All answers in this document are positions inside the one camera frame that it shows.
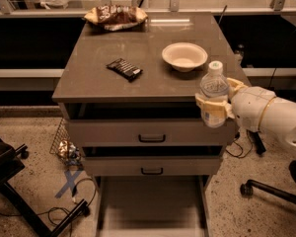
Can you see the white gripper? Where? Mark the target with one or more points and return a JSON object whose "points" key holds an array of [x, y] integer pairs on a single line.
{"points": [[250, 105]]}

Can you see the clear plastic water bottle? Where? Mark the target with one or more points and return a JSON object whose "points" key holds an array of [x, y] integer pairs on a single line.
{"points": [[213, 84]]}

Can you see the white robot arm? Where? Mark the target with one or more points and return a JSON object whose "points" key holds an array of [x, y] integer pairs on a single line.
{"points": [[279, 121]]}

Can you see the grey drawer cabinet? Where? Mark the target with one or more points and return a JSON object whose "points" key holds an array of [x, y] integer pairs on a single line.
{"points": [[88, 90]]}

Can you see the open bottom drawer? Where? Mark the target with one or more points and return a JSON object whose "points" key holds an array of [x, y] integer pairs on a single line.
{"points": [[152, 206]]}

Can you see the black table leg right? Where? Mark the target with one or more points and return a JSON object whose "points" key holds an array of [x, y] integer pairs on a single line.
{"points": [[258, 142]]}

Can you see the white paper bowl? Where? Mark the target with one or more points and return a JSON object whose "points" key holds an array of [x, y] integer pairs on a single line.
{"points": [[184, 56]]}

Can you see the dark chocolate bar wrapper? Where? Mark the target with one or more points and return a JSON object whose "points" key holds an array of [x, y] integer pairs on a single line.
{"points": [[125, 69]]}

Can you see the brown chip bag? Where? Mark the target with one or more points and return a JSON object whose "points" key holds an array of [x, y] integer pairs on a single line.
{"points": [[116, 17]]}

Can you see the black office chair left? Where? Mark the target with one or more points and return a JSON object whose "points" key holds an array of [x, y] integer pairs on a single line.
{"points": [[10, 165]]}

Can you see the middle drawer with handle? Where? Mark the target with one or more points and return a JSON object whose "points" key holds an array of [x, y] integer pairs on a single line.
{"points": [[152, 166]]}

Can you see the drawer with handle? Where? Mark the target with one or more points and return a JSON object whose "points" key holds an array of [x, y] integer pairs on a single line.
{"points": [[148, 132], [152, 166]]}

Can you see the top drawer with handle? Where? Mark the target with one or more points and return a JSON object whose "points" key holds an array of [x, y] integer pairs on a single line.
{"points": [[148, 132]]}

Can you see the wire mesh waste basket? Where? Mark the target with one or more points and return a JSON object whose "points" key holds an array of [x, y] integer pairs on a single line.
{"points": [[63, 148]]}

